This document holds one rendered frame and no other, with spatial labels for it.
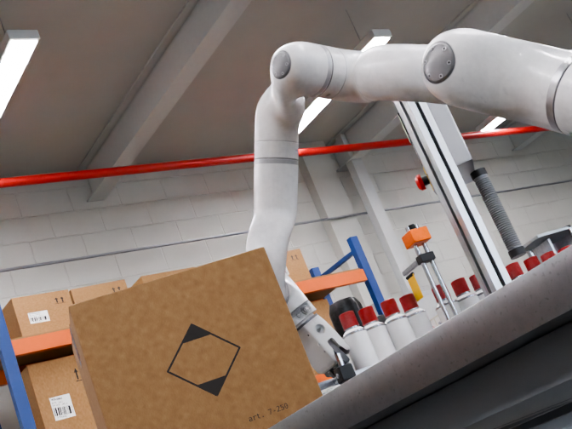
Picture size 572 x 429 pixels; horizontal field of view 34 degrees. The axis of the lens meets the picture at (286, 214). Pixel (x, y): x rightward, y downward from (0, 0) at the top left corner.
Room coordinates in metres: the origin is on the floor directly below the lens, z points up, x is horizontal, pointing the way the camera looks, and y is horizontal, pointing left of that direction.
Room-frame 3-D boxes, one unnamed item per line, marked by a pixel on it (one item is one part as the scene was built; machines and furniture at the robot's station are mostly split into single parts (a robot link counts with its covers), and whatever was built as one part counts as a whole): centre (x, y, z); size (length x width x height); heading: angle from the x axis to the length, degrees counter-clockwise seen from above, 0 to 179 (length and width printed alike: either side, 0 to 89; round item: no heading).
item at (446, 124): (1.99, -0.37, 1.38); 0.17 x 0.10 x 0.19; 172
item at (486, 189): (2.00, -0.43, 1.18); 0.04 x 0.04 x 0.21
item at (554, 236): (2.30, -0.57, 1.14); 0.14 x 0.11 x 0.01; 117
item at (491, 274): (1.91, -0.34, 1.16); 0.04 x 0.04 x 0.67; 27
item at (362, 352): (1.91, -0.04, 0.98); 0.05 x 0.05 x 0.20
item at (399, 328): (1.96, -0.13, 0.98); 0.05 x 0.05 x 0.20
